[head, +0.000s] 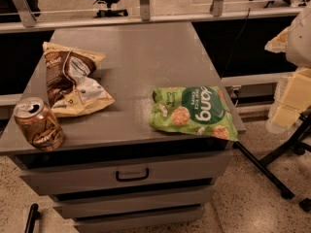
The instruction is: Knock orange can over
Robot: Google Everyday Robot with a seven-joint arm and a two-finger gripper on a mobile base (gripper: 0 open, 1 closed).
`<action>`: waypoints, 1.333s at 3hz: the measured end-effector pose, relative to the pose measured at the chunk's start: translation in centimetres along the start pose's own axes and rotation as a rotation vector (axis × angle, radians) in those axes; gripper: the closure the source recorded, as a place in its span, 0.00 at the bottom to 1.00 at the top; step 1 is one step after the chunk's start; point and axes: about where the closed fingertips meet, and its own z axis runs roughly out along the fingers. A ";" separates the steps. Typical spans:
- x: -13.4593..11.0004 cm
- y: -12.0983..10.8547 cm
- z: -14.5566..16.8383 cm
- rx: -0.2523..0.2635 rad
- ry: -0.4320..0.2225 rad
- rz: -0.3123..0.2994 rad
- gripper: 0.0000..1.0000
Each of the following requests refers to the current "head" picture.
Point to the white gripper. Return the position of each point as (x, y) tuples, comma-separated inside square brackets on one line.
[(299, 41)]

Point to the orange soda can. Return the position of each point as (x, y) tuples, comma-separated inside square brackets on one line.
[(38, 124)]

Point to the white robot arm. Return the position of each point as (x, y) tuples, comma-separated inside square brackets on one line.
[(298, 50)]

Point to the black stand base legs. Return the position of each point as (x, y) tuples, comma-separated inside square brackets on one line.
[(272, 171)]

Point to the green rice chips bag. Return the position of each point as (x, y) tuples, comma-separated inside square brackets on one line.
[(197, 110)]

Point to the grey drawer cabinet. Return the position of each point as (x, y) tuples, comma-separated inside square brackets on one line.
[(79, 176)]

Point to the brown yellow chip bag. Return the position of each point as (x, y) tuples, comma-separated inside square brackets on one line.
[(72, 92)]

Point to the black bar on floor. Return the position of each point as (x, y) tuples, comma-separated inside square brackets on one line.
[(33, 215)]

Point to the black drawer handle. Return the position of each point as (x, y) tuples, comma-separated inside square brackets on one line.
[(132, 176)]

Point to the metal railing frame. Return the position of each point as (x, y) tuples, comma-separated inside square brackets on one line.
[(78, 13)]

